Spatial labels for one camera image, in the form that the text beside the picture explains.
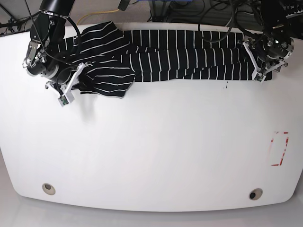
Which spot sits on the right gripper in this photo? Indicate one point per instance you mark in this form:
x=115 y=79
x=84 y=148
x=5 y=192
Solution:
x=55 y=64

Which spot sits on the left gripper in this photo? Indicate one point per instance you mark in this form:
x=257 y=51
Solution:
x=272 y=50

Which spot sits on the black white striped T-shirt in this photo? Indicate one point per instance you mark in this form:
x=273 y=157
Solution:
x=121 y=58

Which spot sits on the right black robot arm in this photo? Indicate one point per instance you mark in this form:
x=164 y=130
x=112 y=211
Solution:
x=50 y=26

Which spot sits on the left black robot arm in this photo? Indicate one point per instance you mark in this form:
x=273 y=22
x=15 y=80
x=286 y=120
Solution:
x=272 y=17

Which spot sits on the red tape rectangle marking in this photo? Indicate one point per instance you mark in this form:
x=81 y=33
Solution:
x=278 y=147

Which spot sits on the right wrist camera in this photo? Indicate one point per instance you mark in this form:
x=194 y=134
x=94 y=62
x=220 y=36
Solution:
x=65 y=100

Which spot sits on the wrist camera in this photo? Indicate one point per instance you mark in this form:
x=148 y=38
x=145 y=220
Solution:
x=260 y=77
x=65 y=100

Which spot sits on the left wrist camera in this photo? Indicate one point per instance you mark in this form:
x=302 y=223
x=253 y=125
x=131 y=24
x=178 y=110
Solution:
x=260 y=77

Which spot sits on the left table cable grommet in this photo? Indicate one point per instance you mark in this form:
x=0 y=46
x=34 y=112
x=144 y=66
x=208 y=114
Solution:
x=48 y=189

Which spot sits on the table cable grommet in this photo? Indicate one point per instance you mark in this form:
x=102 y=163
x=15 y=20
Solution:
x=48 y=189
x=255 y=194

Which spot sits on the right table cable grommet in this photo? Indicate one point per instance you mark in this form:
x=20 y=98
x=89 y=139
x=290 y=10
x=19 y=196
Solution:
x=255 y=194

